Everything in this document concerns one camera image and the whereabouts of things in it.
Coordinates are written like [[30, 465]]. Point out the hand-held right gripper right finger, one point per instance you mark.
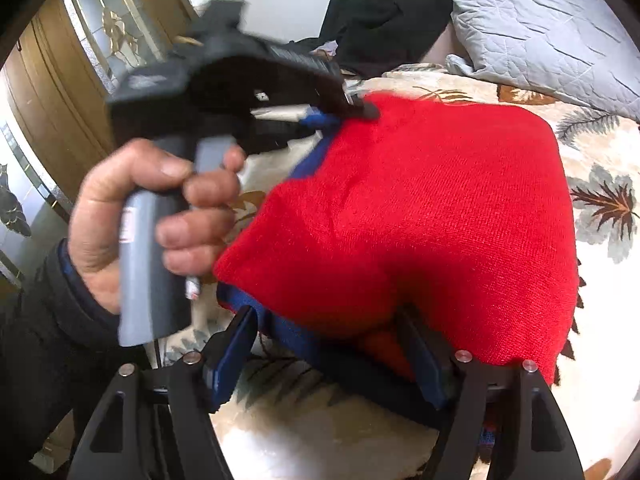
[[431, 367]]

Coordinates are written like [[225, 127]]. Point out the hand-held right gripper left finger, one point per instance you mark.
[[226, 360]]

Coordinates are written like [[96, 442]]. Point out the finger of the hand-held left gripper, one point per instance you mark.
[[312, 121], [357, 107]]

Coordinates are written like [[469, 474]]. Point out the red and blue sweater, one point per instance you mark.
[[410, 220]]

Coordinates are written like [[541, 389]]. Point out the person's left forearm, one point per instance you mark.
[[45, 350]]

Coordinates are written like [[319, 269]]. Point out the person's left hand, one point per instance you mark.
[[107, 220]]

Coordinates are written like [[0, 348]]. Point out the black clothing pile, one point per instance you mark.
[[385, 20]]

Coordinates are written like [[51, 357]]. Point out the wooden door with glass pane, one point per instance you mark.
[[65, 105]]

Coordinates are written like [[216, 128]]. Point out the grey quilted pillow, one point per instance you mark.
[[540, 30]]

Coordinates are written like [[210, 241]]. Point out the leaf print bed blanket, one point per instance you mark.
[[600, 195]]

